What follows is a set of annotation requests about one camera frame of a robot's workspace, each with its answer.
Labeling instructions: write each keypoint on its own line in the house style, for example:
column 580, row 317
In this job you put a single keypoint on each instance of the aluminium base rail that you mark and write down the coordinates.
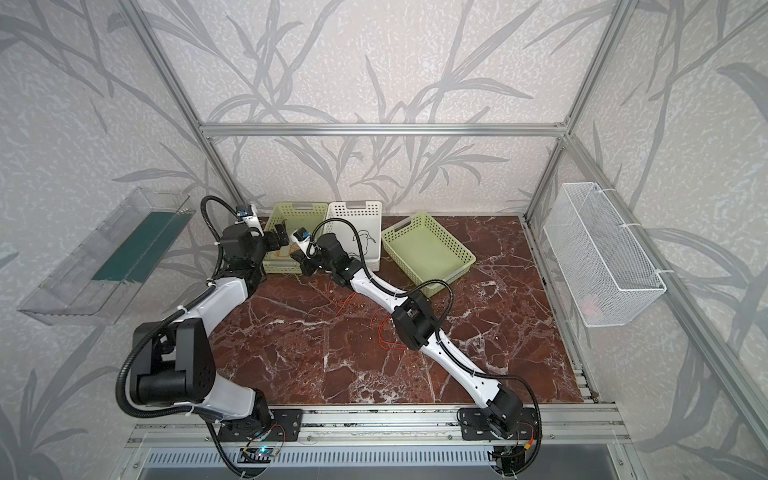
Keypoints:
column 388, row 425

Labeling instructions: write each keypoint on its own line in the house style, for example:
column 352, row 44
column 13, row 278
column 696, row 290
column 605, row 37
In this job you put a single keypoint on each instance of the clear plastic wall shelf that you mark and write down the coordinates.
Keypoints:
column 94, row 285

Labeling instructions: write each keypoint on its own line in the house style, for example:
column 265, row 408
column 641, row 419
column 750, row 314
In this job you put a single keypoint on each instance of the white perforated basket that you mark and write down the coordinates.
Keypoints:
column 366, row 217

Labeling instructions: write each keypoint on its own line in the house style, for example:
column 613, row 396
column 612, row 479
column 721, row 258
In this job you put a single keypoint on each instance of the aluminium cage frame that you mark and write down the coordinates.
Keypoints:
column 743, row 393

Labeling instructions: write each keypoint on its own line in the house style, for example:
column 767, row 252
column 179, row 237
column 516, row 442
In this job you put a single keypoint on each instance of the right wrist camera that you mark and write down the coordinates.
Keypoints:
column 300, row 239

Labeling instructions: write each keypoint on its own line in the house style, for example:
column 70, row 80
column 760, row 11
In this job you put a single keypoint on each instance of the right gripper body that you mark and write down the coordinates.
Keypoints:
column 307, row 261

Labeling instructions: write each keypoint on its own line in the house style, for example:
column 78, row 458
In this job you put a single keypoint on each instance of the white wire mesh basket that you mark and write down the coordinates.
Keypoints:
column 609, row 275

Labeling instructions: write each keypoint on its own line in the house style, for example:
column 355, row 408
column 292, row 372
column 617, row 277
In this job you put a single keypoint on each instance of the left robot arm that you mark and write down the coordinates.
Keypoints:
column 171, row 368

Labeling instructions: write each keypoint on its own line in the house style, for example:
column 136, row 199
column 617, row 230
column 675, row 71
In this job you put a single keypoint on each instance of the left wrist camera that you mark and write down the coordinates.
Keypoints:
column 247, row 214

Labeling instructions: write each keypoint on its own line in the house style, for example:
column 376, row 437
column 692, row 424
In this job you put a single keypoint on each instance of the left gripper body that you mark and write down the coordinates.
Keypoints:
column 274, row 238

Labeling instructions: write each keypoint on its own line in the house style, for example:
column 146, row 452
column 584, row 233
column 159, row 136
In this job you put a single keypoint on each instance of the right light green basket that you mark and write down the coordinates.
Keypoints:
column 425, row 250

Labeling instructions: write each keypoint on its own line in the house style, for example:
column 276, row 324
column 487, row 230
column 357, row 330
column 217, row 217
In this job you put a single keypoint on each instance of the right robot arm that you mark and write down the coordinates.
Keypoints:
column 416, row 325

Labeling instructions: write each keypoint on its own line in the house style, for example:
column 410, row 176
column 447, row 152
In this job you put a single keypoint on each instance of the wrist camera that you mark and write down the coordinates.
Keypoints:
column 300, row 239
column 247, row 214

